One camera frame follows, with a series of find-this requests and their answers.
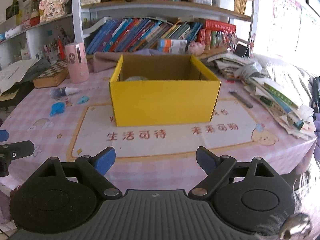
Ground yellow packing tape roll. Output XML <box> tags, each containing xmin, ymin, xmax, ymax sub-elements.
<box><xmin>125</xmin><ymin>76</ymin><xmax>148</xmax><ymax>81</ymax></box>

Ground pink checkered tablecloth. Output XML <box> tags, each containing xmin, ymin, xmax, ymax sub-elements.
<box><xmin>0</xmin><ymin>65</ymin><xmax>318</xmax><ymax>221</ymax></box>

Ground blue crumpled cloth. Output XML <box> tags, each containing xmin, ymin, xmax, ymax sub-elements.
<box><xmin>50</xmin><ymin>102</ymin><xmax>66</xmax><ymax>116</ymax></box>

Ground white canvas bag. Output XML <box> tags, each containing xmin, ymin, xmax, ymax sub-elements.
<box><xmin>0</xmin><ymin>59</ymin><xmax>39</xmax><ymax>94</ymax></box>

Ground light blue heart clip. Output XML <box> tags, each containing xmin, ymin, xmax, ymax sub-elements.
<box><xmin>76</xmin><ymin>95</ymin><xmax>89</xmax><ymax>105</ymax></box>

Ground dark blue spray bottle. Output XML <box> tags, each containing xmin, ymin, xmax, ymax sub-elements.
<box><xmin>49</xmin><ymin>87</ymin><xmax>78</xmax><ymax>99</ymax></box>

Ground grey flat pen case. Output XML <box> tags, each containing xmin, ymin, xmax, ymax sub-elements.
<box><xmin>229</xmin><ymin>91</ymin><xmax>253</xmax><ymax>109</ymax></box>

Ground wooden chess board box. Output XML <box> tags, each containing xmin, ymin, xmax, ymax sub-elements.
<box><xmin>33</xmin><ymin>60</ymin><xmax>69</xmax><ymax>88</ymax></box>

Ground yellow cardboard box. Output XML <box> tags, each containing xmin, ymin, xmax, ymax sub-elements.
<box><xmin>109</xmin><ymin>54</ymin><xmax>221</xmax><ymax>127</ymax></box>

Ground pile of papers and booklets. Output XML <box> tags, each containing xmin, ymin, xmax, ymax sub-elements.
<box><xmin>205</xmin><ymin>53</ymin><xmax>316</xmax><ymax>140</ymax></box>

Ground pink folded cloth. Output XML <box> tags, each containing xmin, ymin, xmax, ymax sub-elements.
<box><xmin>87</xmin><ymin>49</ymin><xmax>164</xmax><ymax>73</ymax></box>

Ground pink cylindrical humidifier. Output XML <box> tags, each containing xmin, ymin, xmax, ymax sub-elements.
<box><xmin>65</xmin><ymin>42</ymin><xmax>89</xmax><ymax>83</ymax></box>

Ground pink pig toy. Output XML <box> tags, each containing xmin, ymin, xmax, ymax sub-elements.
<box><xmin>188</xmin><ymin>41</ymin><xmax>205</xmax><ymax>56</ymax></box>

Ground orange white medicine boxes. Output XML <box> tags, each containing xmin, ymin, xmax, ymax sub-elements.
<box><xmin>157</xmin><ymin>38</ymin><xmax>187</xmax><ymax>54</ymax></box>

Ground row of leaning books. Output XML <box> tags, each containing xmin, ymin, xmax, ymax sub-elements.
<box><xmin>86</xmin><ymin>17</ymin><xmax>202</xmax><ymax>55</ymax></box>

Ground red dictionary book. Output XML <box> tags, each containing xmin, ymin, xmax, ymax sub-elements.
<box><xmin>200</xmin><ymin>19</ymin><xmax>236</xmax><ymax>34</ymax></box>

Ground pink cat figurine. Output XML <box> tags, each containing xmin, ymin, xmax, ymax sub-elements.
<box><xmin>39</xmin><ymin>0</ymin><xmax>68</xmax><ymax>23</ymax></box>

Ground white metal shelf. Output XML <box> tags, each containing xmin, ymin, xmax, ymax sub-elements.
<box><xmin>1</xmin><ymin>0</ymin><xmax>258</xmax><ymax>68</ymax></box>

